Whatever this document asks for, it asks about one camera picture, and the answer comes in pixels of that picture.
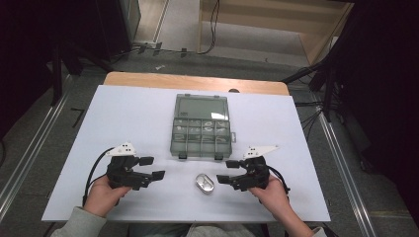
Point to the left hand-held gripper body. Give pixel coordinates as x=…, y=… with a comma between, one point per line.
x=123, y=174

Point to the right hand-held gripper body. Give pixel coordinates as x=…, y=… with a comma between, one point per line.
x=253, y=177

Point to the small clear oval case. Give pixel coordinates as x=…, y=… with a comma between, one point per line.
x=204, y=183

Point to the grey transparent compartment box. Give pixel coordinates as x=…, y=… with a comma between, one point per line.
x=201, y=148

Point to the person's right hand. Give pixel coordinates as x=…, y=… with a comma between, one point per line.
x=275, y=197

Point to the person's left hand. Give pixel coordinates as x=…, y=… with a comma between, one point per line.
x=102, y=197

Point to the white table cover board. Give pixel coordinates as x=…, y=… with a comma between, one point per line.
x=131, y=115

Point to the person's grey pants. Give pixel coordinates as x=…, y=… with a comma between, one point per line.
x=197, y=231

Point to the white paper scrap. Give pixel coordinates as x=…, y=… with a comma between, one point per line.
x=159, y=67

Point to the black metal stand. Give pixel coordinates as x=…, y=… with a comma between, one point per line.
x=327, y=89
x=57, y=75

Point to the dark cabinet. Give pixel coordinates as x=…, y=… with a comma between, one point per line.
x=112, y=26

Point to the light wooden shelf unit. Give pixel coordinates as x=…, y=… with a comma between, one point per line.
x=263, y=19

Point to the metal floor rail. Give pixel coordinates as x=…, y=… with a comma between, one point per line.
x=29, y=154
x=342, y=171

